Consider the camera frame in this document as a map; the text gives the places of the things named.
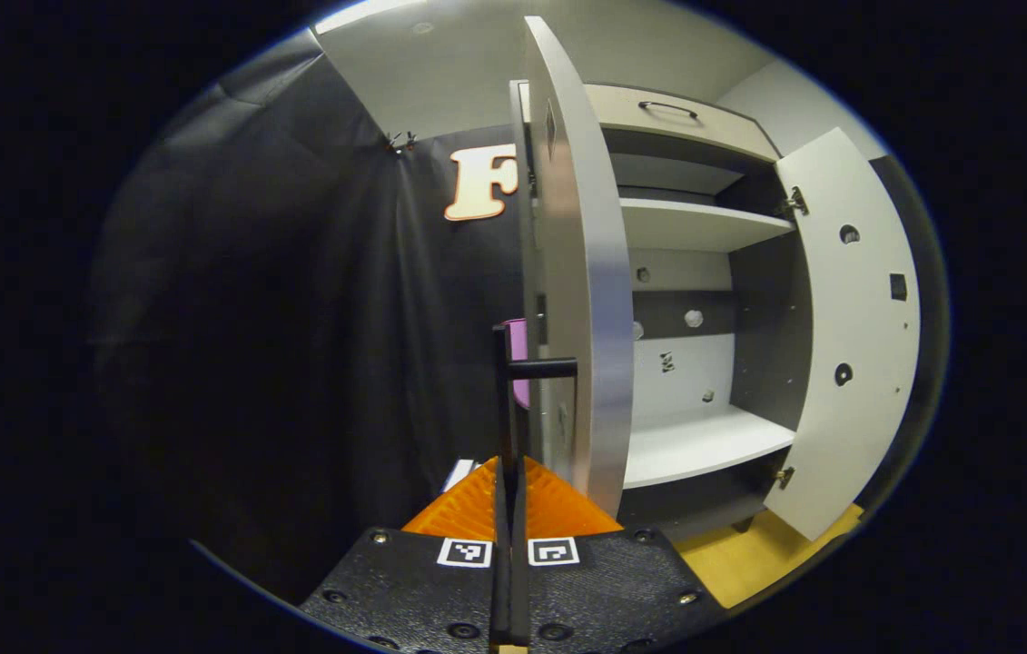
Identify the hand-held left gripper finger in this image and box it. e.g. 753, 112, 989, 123
300, 454, 514, 654
513, 454, 727, 654

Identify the white camera-sticker cabinet door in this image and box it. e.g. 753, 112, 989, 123
493, 15, 637, 519

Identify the grey white shoe cabinet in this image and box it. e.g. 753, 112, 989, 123
510, 80, 841, 539

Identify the white headphone-sticker cabinet door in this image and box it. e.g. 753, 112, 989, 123
763, 127, 923, 543

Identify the white cabinet shelf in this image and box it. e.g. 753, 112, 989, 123
623, 403, 796, 491
618, 197, 796, 254

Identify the black backdrop cloth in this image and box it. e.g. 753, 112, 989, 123
91, 32, 950, 605

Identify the white cabinet drawer black handle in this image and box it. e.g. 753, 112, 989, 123
581, 84, 783, 165

